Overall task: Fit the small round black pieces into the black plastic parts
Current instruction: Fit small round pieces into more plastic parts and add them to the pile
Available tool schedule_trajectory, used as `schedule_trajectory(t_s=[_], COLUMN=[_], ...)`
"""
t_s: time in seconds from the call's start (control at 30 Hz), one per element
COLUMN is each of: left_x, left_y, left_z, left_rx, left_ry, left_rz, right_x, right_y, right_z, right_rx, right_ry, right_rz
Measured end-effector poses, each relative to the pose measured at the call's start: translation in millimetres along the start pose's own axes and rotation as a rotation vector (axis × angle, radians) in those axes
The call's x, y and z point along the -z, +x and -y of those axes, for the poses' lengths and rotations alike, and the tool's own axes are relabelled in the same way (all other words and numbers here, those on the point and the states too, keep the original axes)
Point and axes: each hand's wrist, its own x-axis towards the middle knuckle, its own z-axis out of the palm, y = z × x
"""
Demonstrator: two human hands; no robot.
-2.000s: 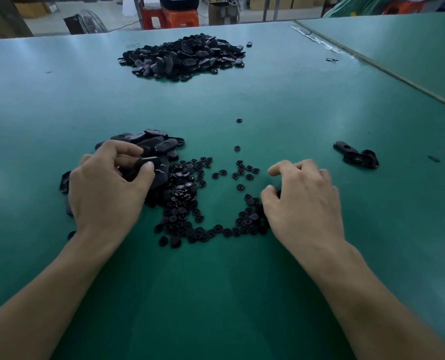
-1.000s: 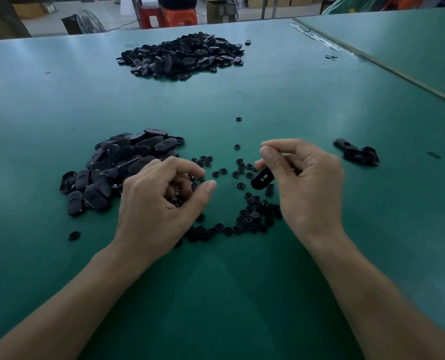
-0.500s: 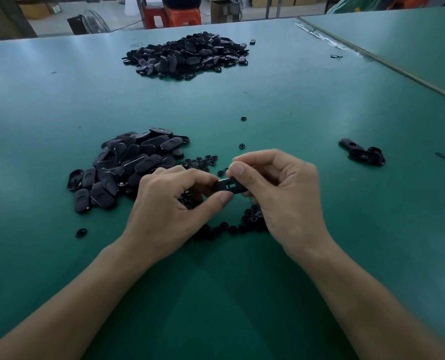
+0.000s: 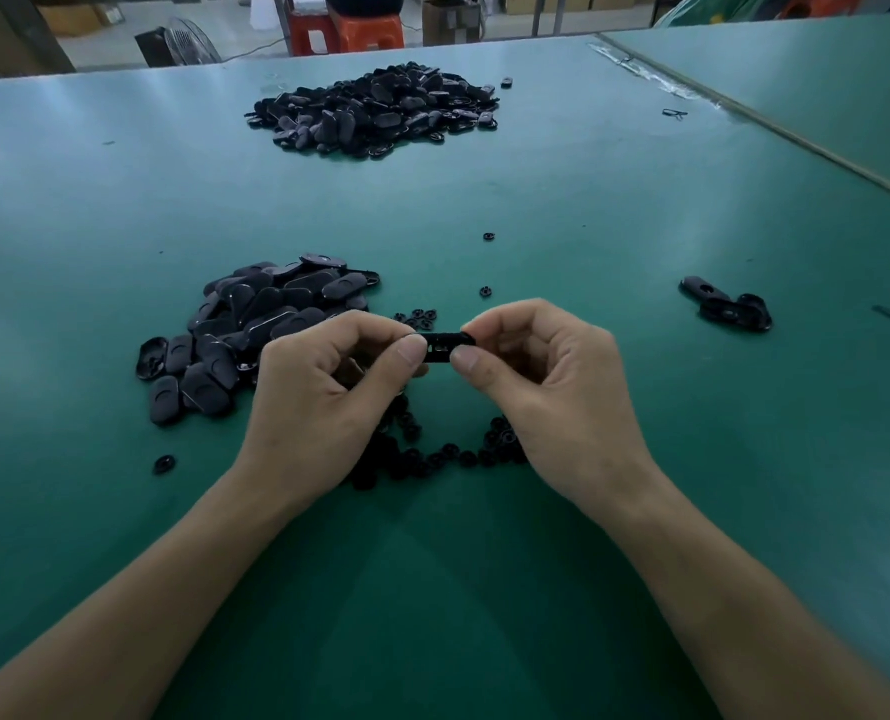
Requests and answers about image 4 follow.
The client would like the person's right hand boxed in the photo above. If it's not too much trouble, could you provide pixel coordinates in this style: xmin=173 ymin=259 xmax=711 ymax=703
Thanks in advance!
xmin=449 ymin=299 xmax=660 ymax=525

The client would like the person's left hand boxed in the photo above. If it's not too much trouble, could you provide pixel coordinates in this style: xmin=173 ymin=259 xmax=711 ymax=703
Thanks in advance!
xmin=235 ymin=310 xmax=432 ymax=519

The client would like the pile of small black buttons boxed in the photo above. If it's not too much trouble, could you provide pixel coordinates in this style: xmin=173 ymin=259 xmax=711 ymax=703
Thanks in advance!
xmin=347 ymin=307 xmax=531 ymax=492

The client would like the pile of black oval shells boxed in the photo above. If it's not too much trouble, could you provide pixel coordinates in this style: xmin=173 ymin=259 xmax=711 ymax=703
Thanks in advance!
xmin=679 ymin=275 xmax=775 ymax=334

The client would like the person's left forearm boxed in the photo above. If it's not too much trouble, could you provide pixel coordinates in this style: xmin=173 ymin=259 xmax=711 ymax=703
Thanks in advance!
xmin=0 ymin=469 xmax=312 ymax=720

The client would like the person's right forearm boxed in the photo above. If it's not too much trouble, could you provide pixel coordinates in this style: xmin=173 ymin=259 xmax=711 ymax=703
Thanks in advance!
xmin=587 ymin=475 xmax=890 ymax=720

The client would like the red plastic stool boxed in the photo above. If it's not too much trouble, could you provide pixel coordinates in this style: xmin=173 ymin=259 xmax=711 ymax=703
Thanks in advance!
xmin=775 ymin=0 xmax=864 ymax=21
xmin=289 ymin=10 xmax=339 ymax=57
xmin=334 ymin=13 xmax=408 ymax=54

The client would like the grey floor fan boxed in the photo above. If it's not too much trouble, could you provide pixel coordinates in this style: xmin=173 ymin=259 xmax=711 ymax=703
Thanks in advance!
xmin=134 ymin=19 xmax=223 ymax=69

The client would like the small open cardboard box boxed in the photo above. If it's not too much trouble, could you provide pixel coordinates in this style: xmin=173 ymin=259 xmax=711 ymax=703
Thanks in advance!
xmin=422 ymin=0 xmax=487 ymax=48

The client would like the green striped bag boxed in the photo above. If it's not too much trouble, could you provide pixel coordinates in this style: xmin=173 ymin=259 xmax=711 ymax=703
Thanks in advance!
xmin=658 ymin=0 xmax=784 ymax=28

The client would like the large brown cardboard box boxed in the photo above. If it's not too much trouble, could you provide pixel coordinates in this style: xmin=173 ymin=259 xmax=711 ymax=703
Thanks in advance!
xmin=0 ymin=0 xmax=76 ymax=81

